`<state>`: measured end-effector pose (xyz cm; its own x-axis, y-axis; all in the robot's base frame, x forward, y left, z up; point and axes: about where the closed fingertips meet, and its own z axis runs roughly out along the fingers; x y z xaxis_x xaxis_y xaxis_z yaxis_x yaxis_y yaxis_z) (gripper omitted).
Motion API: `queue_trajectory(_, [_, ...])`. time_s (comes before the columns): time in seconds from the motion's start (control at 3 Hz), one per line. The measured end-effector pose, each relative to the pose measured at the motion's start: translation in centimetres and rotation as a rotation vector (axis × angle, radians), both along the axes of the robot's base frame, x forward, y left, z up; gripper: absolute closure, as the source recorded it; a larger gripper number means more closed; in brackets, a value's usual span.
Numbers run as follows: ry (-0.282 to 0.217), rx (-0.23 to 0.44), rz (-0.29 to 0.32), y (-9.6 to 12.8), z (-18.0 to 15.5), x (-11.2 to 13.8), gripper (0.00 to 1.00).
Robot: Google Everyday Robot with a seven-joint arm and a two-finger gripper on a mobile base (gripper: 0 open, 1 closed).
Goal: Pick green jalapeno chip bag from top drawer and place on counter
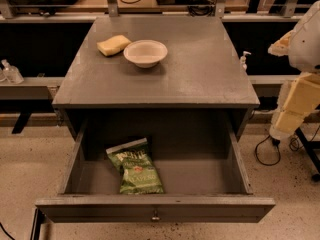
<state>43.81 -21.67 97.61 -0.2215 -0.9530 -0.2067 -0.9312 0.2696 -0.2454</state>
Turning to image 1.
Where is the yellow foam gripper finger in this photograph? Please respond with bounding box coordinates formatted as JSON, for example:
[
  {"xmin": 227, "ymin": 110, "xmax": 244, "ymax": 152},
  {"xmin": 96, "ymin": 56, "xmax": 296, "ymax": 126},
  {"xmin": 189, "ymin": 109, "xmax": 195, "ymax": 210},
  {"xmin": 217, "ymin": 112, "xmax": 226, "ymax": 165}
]
[
  {"xmin": 269, "ymin": 73, "xmax": 320, "ymax": 140},
  {"xmin": 268, "ymin": 30, "xmax": 294, "ymax": 57}
]

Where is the clear sanitizer bottle left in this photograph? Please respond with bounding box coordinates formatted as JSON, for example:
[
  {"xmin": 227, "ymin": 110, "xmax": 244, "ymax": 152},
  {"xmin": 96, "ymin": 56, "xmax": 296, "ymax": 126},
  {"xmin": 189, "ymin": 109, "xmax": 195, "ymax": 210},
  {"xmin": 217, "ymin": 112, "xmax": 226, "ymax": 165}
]
[{"xmin": 1, "ymin": 59, "xmax": 24, "ymax": 84}]

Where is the grey cabinet counter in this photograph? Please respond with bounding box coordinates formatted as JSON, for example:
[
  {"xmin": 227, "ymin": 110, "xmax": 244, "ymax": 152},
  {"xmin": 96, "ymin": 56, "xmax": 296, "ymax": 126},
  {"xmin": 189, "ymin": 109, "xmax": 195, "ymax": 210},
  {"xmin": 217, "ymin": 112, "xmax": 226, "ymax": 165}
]
[{"xmin": 52, "ymin": 15, "xmax": 261, "ymax": 142}]

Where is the open grey top drawer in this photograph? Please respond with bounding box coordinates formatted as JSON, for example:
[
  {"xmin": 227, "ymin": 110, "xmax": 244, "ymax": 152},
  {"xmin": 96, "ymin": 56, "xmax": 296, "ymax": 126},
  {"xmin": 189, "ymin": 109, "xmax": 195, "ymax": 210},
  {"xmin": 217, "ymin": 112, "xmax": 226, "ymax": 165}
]
[{"xmin": 36, "ymin": 112, "xmax": 275, "ymax": 223}]

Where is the black cable on floor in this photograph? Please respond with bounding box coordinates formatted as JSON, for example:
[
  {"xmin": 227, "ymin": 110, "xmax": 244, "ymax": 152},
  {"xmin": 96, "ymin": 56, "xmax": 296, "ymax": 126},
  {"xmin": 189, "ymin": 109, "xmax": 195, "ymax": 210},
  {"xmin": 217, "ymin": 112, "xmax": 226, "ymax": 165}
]
[{"xmin": 254, "ymin": 135, "xmax": 282, "ymax": 167}]

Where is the green jalapeno chip bag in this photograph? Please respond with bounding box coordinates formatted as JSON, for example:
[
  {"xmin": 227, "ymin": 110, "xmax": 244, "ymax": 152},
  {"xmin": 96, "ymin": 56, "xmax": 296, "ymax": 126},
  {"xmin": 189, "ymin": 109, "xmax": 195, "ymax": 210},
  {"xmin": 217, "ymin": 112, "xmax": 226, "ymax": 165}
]
[{"xmin": 106, "ymin": 138, "xmax": 164, "ymax": 195}]

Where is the white bowl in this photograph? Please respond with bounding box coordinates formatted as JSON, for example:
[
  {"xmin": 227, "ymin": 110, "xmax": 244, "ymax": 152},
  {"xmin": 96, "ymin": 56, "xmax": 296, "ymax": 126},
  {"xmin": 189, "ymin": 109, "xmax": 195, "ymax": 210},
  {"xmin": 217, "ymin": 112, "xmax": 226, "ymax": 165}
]
[{"xmin": 123, "ymin": 40, "xmax": 168, "ymax": 68}]

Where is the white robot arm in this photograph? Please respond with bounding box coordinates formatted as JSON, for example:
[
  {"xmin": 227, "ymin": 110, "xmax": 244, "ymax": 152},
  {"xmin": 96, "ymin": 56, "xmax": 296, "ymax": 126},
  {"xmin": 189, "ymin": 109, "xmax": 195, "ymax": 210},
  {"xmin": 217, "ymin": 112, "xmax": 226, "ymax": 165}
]
[{"xmin": 268, "ymin": 1, "xmax": 320, "ymax": 140}]

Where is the white pump bottle right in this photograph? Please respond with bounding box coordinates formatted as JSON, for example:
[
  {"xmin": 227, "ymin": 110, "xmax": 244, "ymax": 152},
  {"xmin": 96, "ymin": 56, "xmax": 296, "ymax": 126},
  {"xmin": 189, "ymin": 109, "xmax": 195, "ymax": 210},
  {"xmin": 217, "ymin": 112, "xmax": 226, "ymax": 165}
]
[{"xmin": 239, "ymin": 51, "xmax": 252, "ymax": 71}]

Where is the yellow sponge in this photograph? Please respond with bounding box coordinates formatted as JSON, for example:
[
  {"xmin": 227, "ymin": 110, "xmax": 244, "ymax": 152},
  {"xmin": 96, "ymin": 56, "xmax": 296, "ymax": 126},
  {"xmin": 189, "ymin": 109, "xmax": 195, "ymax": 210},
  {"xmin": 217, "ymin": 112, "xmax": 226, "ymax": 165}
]
[{"xmin": 97, "ymin": 35, "xmax": 131, "ymax": 56}]

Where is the metal drawer knob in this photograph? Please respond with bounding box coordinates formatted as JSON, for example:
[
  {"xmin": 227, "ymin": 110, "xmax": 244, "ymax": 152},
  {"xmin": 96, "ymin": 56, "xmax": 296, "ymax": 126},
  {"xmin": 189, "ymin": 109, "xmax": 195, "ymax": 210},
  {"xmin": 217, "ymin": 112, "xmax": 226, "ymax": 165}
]
[{"xmin": 151, "ymin": 210, "xmax": 160, "ymax": 222}]

